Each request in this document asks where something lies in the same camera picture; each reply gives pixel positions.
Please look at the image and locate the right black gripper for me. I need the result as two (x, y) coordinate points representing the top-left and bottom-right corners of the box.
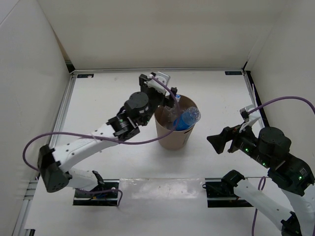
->
(206, 119), (272, 168)

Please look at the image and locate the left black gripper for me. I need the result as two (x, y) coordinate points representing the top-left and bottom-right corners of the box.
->
(139, 74), (177, 126)

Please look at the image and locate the clear plastic bottle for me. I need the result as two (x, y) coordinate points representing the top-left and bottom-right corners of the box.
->
(160, 105), (178, 130)

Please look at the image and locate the blue label plastic bottle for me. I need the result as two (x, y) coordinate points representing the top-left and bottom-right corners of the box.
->
(173, 107), (201, 131)

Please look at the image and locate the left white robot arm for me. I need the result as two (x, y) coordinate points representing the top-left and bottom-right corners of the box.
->
(37, 72), (177, 197)

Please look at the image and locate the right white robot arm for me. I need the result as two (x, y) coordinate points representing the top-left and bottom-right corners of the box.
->
(203, 125), (315, 236)

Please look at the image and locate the brown round waste bin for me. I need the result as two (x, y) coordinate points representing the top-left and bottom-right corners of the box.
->
(155, 95), (197, 150)

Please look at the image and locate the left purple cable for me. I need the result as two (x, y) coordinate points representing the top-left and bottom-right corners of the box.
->
(22, 76), (182, 206)

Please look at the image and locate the purple cable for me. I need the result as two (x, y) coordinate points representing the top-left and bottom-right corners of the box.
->
(247, 96), (315, 236)
(22, 76), (182, 206)

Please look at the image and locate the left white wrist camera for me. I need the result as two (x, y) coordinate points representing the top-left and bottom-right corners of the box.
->
(147, 72), (170, 95)

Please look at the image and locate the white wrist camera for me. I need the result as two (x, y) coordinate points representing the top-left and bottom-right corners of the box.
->
(147, 72), (170, 95)
(239, 104), (261, 133)

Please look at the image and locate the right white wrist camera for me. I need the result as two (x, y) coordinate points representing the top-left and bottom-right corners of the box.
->
(239, 104), (261, 133)

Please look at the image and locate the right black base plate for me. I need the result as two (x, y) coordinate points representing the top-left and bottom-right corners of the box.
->
(202, 179), (252, 208)

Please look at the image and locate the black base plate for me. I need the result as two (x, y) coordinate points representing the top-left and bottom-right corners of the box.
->
(72, 179), (122, 207)
(202, 179), (252, 208)

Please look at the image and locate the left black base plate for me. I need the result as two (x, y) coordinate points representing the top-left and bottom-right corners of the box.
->
(72, 179), (122, 207)

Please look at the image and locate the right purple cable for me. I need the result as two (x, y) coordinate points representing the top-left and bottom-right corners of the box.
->
(247, 96), (315, 236)

